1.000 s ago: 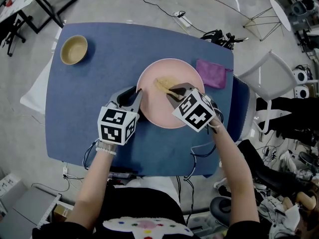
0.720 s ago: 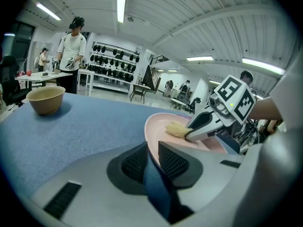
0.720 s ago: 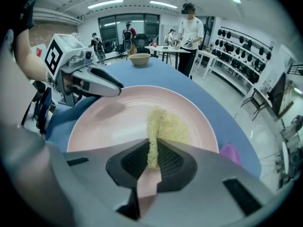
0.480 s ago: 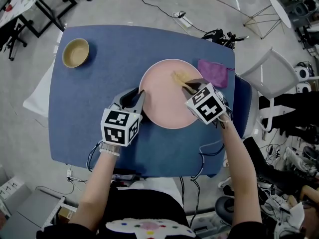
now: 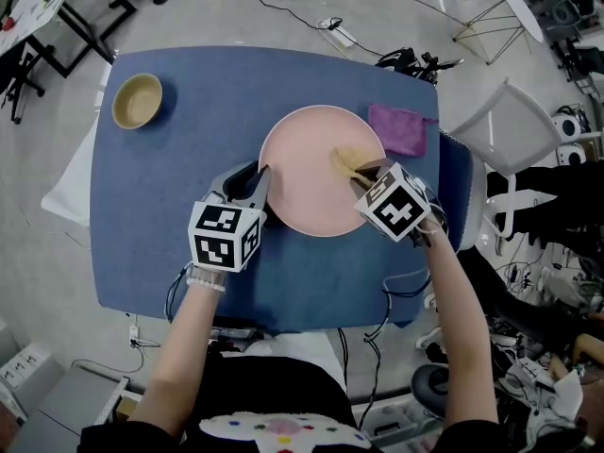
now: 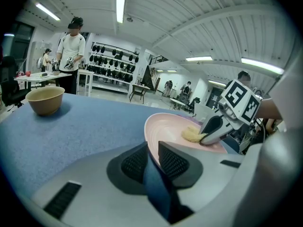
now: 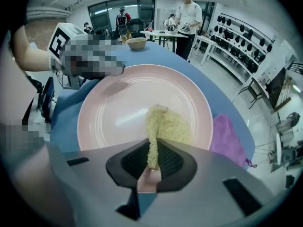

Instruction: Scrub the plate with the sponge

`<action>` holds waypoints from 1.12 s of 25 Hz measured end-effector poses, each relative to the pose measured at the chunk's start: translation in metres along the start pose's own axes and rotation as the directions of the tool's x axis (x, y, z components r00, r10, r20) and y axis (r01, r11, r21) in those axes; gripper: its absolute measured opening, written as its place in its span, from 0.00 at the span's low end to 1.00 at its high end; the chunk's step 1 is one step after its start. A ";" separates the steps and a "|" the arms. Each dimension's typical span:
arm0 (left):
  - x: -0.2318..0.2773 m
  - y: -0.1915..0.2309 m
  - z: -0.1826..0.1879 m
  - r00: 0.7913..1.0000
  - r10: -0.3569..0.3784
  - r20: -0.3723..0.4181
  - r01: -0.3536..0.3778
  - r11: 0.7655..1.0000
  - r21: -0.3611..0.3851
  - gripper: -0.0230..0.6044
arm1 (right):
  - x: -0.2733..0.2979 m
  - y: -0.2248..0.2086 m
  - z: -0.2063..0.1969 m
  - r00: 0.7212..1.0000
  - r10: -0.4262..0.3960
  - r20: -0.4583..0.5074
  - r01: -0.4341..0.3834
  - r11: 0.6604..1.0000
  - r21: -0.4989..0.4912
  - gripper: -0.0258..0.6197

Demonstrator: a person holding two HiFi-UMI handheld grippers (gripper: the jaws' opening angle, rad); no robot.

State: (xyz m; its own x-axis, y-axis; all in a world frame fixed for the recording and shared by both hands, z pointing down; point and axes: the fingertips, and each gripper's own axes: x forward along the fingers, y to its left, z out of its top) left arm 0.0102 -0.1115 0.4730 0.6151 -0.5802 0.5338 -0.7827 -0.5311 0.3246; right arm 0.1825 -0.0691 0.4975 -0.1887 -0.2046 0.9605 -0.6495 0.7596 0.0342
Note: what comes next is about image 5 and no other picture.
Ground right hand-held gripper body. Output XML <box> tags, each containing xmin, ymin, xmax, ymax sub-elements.
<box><xmin>353</xmin><ymin>160</ymin><xmax>433</xmax><ymax>243</ymax></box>

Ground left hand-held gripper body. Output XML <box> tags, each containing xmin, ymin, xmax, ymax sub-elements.
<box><xmin>187</xmin><ymin>189</ymin><xmax>268</xmax><ymax>273</ymax></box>

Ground yellow sponge cloth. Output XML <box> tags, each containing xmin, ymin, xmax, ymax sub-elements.
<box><xmin>327</xmin><ymin>145</ymin><xmax>375</xmax><ymax>182</ymax></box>

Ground pink big plate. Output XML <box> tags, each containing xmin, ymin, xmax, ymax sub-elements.
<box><xmin>258</xmin><ymin>105</ymin><xmax>389</xmax><ymax>238</ymax></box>

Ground person's right forearm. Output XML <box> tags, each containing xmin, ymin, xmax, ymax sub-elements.
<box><xmin>416</xmin><ymin>219</ymin><xmax>502</xmax><ymax>439</ymax></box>

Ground person's left forearm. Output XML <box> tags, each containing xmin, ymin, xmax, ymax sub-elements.
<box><xmin>126</xmin><ymin>271</ymin><xmax>228</xmax><ymax>439</ymax></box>

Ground blue tablecloth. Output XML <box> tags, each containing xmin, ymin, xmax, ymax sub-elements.
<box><xmin>88</xmin><ymin>45</ymin><xmax>462</xmax><ymax>335</ymax></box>

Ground purple cloth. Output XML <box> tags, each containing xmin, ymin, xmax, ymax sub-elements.
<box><xmin>366</xmin><ymin>102</ymin><xmax>440</xmax><ymax>158</ymax></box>

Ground dark blue seat cloth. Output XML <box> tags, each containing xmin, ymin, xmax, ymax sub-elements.
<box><xmin>437</xmin><ymin>128</ymin><xmax>477</xmax><ymax>255</ymax></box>

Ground black box device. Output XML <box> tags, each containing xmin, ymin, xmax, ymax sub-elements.
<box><xmin>209</xmin><ymin>326</ymin><xmax>266</xmax><ymax>344</ymax></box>

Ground black tripod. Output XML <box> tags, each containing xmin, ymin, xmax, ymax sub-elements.
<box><xmin>375</xmin><ymin>47</ymin><xmax>467</xmax><ymax>85</ymax></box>

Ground brown bowl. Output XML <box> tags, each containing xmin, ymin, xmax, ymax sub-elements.
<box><xmin>110</xmin><ymin>73</ymin><xmax>164</xmax><ymax>131</ymax></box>

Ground white mesh office chair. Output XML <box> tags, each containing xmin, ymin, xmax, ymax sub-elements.
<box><xmin>446</xmin><ymin>76</ymin><xmax>566</xmax><ymax>255</ymax></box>

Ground light trousers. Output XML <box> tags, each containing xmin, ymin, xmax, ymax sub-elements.
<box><xmin>244</xmin><ymin>330</ymin><xmax>349</xmax><ymax>398</ymax></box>

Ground white sheet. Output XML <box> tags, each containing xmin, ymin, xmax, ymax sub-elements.
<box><xmin>40</xmin><ymin>109</ymin><xmax>103</xmax><ymax>228</ymax></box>

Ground black shirt with plush patch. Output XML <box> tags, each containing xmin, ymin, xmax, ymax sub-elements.
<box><xmin>78</xmin><ymin>352</ymin><xmax>381</xmax><ymax>453</ymax></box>

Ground white round device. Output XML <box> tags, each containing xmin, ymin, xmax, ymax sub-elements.
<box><xmin>555</xmin><ymin>143</ymin><xmax>589</xmax><ymax>167</ymax></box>
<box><xmin>551</xmin><ymin>110</ymin><xmax>585</xmax><ymax>140</ymax></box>

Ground round white table gold legs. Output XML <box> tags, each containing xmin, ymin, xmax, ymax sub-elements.
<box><xmin>450</xmin><ymin>0</ymin><xmax>545</xmax><ymax>66</ymax></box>

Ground black swivel chair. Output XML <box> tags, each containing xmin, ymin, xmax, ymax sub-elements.
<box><xmin>0</xmin><ymin>42</ymin><xmax>47</xmax><ymax>126</ymax></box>

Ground white bead bracelet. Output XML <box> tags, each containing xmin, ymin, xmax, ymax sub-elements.
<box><xmin>184</xmin><ymin>263</ymin><xmax>228</xmax><ymax>294</ymax></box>

